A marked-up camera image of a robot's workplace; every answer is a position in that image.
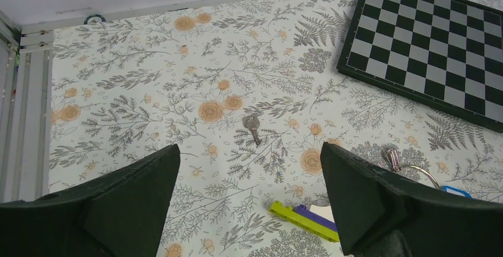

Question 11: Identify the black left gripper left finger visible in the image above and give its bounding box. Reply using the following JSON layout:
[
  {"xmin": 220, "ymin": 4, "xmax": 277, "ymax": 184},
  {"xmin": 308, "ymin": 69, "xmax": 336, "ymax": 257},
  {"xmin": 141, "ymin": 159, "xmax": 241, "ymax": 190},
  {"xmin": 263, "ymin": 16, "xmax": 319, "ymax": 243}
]
[{"xmin": 1, "ymin": 144, "xmax": 181, "ymax": 256}]

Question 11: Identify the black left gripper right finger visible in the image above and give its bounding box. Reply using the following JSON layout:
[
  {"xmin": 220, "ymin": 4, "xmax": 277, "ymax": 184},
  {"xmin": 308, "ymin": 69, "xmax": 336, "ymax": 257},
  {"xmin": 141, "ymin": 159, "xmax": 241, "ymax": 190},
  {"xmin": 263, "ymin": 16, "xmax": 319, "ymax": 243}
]
[{"xmin": 320, "ymin": 143, "xmax": 502, "ymax": 256}]

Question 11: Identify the blue key tag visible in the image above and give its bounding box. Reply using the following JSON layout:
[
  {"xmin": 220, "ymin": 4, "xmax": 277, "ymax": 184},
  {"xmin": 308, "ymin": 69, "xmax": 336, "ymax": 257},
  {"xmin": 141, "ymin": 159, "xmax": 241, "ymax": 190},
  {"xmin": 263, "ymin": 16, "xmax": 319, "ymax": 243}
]
[{"xmin": 440, "ymin": 185, "xmax": 472, "ymax": 198}]

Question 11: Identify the silver key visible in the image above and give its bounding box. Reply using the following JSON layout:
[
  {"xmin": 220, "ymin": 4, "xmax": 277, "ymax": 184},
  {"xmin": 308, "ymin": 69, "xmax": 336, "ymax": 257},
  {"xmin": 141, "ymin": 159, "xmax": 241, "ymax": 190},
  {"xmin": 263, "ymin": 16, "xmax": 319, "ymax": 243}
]
[{"xmin": 242, "ymin": 114, "xmax": 261, "ymax": 146}]

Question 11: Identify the black and white chessboard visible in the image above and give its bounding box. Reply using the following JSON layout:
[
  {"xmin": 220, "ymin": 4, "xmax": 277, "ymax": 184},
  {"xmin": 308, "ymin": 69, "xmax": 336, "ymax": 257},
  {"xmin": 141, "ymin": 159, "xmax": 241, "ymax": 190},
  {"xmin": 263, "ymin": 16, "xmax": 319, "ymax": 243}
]
[{"xmin": 337, "ymin": 0, "xmax": 502, "ymax": 132}]

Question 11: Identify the floral patterned table mat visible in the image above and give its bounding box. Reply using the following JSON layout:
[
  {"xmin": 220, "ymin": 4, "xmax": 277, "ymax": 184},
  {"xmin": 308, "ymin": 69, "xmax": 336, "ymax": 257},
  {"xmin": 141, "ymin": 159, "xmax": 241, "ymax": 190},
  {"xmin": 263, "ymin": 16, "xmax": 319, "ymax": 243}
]
[{"xmin": 49, "ymin": 0, "xmax": 502, "ymax": 256}]

